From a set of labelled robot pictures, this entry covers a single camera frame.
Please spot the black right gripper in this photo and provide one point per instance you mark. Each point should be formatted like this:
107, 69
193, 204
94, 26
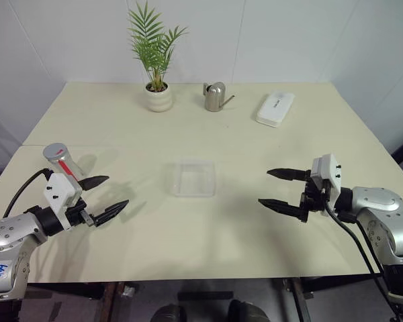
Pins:
311, 201

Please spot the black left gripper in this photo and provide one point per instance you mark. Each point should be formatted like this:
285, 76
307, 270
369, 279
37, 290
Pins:
78, 214

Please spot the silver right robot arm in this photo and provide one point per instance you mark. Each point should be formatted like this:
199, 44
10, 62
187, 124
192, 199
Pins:
379, 208

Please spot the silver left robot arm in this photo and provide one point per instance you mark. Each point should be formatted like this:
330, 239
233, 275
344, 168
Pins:
10, 231

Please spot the grey plastic container lid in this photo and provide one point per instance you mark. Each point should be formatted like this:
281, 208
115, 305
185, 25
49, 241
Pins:
55, 152

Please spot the clear plastic container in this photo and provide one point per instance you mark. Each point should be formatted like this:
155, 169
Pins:
191, 179

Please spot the white oblong case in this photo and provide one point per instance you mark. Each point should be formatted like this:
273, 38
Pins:
274, 109

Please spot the green palm in white pot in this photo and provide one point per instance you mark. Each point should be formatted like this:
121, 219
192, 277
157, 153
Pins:
158, 97

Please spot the small steel watering can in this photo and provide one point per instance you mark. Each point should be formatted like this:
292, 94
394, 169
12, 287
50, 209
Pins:
214, 97

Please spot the dark rounded shape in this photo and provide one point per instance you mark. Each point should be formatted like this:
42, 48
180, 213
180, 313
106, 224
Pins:
248, 312
168, 313

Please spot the flat black bar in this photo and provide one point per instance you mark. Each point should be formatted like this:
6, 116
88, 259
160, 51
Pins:
205, 296

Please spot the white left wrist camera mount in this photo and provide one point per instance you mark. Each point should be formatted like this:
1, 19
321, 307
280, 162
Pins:
62, 189

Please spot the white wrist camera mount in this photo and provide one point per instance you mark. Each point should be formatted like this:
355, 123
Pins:
62, 189
329, 174

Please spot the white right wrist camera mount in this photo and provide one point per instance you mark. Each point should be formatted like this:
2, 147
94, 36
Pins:
329, 174

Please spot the small grey metal bracket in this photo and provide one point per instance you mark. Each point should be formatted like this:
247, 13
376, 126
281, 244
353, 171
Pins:
127, 292

